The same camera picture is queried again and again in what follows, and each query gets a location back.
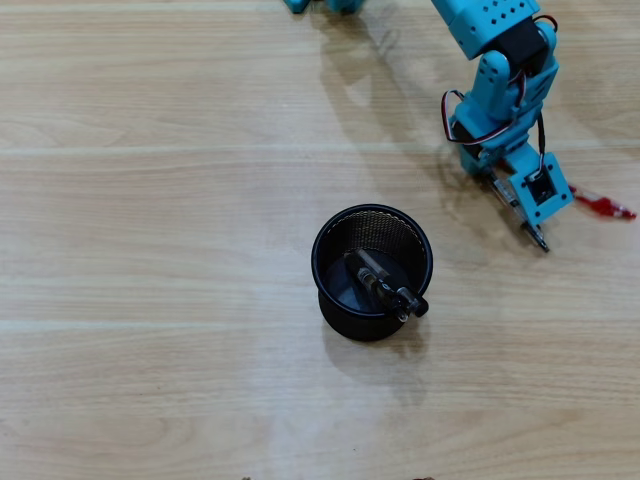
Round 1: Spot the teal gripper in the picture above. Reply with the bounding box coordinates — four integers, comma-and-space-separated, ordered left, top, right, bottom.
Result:
448, 92, 544, 177

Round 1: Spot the red retractable pen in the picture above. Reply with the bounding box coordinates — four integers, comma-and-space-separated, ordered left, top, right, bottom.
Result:
567, 183, 638, 222

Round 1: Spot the black retractable pen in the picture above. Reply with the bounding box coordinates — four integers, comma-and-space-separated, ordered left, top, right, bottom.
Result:
343, 251, 431, 318

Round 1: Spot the clear pen with black cap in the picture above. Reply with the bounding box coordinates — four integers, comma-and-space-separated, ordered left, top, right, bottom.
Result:
357, 248, 417, 324

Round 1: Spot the teal robot base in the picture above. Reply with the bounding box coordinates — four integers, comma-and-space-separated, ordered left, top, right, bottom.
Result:
282, 0, 366, 15

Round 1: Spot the black mesh pen holder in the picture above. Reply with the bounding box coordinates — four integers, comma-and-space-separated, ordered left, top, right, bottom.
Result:
310, 203, 435, 344

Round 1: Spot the black camera cable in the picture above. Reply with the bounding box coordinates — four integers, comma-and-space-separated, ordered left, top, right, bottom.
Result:
535, 107, 548, 177

